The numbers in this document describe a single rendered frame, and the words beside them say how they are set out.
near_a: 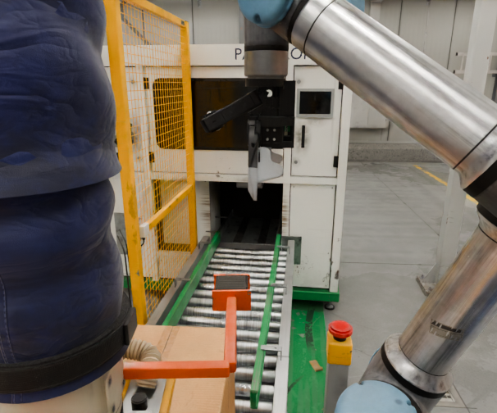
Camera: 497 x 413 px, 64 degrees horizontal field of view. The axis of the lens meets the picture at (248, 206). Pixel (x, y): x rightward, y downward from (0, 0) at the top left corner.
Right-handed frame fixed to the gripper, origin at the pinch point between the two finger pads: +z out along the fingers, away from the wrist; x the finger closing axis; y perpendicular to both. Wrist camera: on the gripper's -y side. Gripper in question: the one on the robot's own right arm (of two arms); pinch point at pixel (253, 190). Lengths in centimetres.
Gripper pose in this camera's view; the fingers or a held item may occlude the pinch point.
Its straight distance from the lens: 74.3
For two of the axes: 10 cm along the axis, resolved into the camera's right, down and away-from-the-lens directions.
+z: 0.0, 9.5, 3.0
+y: 10.0, 0.2, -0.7
